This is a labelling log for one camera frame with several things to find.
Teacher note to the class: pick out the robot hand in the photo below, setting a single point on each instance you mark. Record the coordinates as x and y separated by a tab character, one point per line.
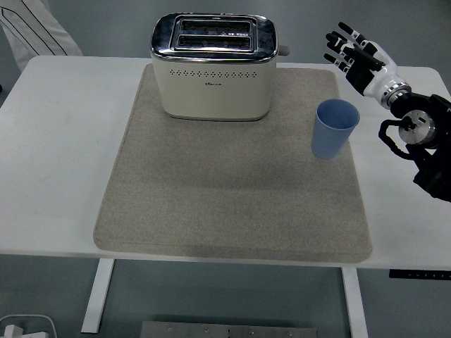
378	75

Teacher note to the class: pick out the blue ribbed cup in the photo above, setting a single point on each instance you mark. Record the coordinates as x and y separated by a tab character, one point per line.
329	141

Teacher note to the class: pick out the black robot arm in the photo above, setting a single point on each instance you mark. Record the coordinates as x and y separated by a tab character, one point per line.
428	105

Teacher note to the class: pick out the cream and chrome toaster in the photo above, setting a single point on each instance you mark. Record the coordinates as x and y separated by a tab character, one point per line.
211	95

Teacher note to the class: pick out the black table control panel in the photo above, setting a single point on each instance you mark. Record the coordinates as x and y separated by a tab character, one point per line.
419	274

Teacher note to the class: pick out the beige felt mat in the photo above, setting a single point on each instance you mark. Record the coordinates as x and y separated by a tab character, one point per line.
211	197

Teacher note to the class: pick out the white table leg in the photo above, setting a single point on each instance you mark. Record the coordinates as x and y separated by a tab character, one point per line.
354	306
97	299

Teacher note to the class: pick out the person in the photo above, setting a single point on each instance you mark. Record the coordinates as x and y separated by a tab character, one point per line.
31	31

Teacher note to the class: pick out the white plastic bin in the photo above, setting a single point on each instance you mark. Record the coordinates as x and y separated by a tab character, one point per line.
38	322

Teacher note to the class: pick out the white block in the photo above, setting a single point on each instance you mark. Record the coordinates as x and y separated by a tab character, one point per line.
12	331

